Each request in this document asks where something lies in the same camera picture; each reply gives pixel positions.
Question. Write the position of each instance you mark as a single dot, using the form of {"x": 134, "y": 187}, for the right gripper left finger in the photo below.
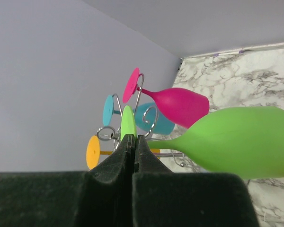
{"x": 101, "y": 197}

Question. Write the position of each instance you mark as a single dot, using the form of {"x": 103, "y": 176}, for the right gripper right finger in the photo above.
{"x": 161, "y": 198}

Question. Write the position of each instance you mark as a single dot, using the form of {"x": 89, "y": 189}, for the yellow wine glass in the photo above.
{"x": 120, "y": 156}

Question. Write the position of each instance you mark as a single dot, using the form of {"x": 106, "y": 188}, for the green wine glass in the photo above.
{"x": 246, "y": 141}

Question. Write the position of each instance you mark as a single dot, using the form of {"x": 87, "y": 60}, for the chrome wine glass rack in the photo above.
{"x": 107, "y": 133}

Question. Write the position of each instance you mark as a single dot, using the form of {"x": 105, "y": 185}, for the blue wine glass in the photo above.
{"x": 145, "y": 116}

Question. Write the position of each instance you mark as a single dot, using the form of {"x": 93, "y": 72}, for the pink wine glass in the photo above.
{"x": 181, "y": 106}

